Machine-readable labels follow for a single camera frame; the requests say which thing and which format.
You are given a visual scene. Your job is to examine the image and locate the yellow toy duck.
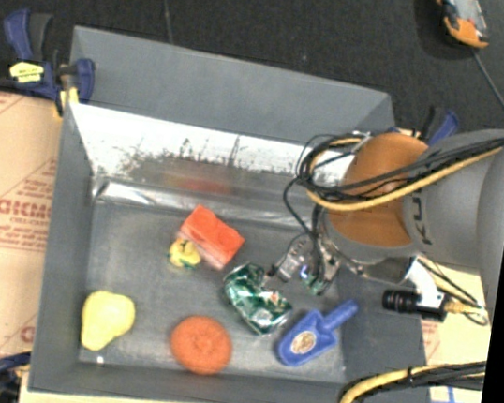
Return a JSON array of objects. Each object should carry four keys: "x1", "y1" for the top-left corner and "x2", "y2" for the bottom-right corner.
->
[{"x1": 165, "y1": 235, "x2": 206, "y2": 272}]

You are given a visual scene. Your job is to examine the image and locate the black cylinder on white bracket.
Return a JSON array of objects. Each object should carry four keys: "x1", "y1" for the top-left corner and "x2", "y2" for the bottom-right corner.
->
[{"x1": 379, "y1": 252, "x2": 457, "y2": 322}]

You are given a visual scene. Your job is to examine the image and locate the crushed green drink can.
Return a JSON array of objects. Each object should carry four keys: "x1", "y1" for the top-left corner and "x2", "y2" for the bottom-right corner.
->
[{"x1": 215, "y1": 259, "x2": 301, "y2": 341}]

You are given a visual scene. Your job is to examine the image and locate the blue toy shovel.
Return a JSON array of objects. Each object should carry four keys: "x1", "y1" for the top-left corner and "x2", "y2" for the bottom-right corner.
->
[{"x1": 273, "y1": 288, "x2": 362, "y2": 376}]

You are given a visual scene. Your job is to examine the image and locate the grey metal bin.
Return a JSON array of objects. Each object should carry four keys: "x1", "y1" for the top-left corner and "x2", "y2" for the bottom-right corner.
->
[{"x1": 16, "y1": 24, "x2": 485, "y2": 403}]

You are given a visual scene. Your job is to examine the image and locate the yellow toy pear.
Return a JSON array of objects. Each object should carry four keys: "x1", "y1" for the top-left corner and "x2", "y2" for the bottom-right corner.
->
[{"x1": 75, "y1": 287, "x2": 141, "y2": 359}]

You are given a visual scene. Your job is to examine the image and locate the orange round scrubber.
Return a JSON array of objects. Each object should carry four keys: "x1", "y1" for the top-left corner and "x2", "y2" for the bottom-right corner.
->
[{"x1": 164, "y1": 309, "x2": 239, "y2": 380}]

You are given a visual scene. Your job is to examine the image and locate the red-orange toy brick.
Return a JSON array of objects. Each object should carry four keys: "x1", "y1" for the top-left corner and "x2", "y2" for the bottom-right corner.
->
[{"x1": 172, "y1": 201, "x2": 251, "y2": 275}]

